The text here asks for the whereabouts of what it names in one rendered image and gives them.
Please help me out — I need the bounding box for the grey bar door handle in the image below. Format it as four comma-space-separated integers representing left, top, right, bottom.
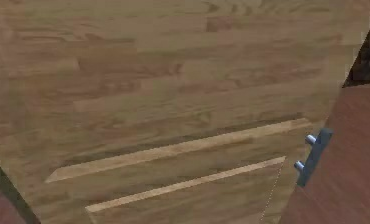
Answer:
293, 127, 334, 188

